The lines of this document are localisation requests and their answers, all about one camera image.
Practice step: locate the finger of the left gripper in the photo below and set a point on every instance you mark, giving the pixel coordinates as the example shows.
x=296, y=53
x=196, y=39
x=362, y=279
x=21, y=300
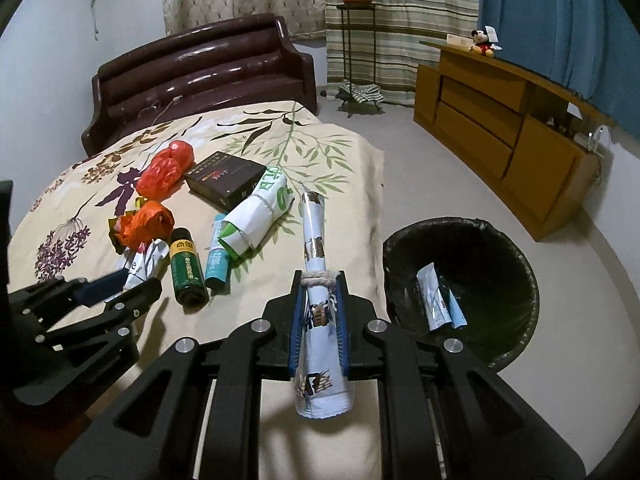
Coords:
x=38, y=307
x=118, y=314

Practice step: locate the teal toothpaste box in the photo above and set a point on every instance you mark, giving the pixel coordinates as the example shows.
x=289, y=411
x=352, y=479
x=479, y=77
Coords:
x=217, y=263

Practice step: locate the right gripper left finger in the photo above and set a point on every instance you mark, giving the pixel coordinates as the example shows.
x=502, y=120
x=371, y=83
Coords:
x=194, y=412

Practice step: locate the checkered cloth on stand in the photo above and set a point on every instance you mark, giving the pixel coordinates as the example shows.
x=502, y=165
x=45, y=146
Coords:
x=360, y=93

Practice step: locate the light blue package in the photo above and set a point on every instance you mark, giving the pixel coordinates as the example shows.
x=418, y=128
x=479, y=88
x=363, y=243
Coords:
x=440, y=305

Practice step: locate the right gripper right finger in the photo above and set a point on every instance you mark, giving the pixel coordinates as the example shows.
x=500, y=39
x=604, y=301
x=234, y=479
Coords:
x=443, y=413

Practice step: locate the striped curtain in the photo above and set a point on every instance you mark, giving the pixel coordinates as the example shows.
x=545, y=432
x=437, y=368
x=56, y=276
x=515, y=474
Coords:
x=407, y=33

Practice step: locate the paper wrapper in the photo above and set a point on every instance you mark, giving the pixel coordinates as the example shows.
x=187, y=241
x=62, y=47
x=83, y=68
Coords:
x=322, y=390

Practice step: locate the blue curtain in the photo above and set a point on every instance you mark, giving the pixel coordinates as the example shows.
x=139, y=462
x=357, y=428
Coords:
x=588, y=46

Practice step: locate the black cigarette box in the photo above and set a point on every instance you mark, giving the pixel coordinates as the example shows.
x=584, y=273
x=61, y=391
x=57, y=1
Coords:
x=224, y=180

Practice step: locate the orange plastic bag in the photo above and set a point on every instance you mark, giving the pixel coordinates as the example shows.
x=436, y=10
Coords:
x=135, y=228

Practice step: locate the green white package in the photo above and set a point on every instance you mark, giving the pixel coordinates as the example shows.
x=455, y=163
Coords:
x=247, y=224

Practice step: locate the mickey mouse plush toy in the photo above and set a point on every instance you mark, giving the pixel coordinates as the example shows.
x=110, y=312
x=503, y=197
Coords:
x=485, y=42

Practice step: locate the red plastic bag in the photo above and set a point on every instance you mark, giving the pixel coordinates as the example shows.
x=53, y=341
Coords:
x=166, y=170

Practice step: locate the brown wooden cabinet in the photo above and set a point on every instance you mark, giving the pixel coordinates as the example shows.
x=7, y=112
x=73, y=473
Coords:
x=522, y=134

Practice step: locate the black round trash bin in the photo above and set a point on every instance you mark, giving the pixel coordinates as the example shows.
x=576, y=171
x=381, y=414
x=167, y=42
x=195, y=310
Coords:
x=488, y=275

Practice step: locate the small box on cabinet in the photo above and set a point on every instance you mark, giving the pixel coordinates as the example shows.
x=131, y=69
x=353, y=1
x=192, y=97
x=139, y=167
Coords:
x=459, y=42

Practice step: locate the green bottle black cap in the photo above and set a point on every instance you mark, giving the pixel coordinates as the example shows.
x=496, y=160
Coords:
x=186, y=272

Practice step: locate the dark brown leather sofa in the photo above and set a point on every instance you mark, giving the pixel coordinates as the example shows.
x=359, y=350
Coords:
x=224, y=64

